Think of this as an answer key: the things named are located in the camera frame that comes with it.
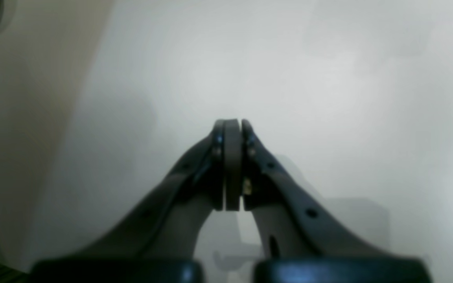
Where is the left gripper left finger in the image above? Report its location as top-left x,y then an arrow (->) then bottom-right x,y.
30,119 -> 225,283

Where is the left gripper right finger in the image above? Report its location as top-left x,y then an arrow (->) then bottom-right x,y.
225,119 -> 431,283

